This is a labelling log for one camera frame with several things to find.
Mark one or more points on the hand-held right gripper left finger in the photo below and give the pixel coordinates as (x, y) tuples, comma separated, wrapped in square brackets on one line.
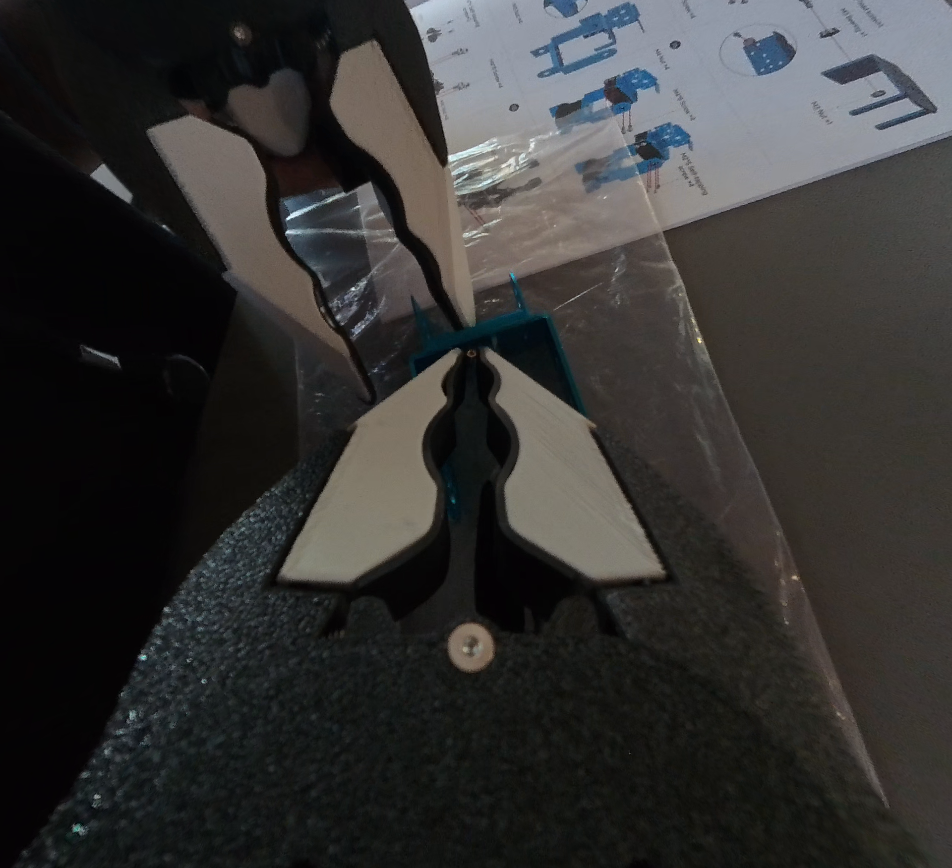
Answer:
[(372, 511)]

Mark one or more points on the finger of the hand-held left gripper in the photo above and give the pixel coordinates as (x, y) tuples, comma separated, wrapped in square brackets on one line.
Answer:
[(405, 139), (223, 206)]

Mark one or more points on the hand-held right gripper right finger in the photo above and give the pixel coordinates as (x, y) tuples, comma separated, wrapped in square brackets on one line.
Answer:
[(573, 503)]

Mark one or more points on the blue metal servo bracket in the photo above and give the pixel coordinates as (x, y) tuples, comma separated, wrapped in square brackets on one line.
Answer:
[(535, 347)]

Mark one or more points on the grey desk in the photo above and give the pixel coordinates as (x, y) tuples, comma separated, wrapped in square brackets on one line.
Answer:
[(855, 437)]

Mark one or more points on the clear plastic bag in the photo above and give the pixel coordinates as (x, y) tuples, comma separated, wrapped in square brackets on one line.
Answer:
[(669, 362)]

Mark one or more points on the open instruction manual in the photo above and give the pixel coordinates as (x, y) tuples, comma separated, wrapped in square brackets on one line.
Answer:
[(781, 139)]

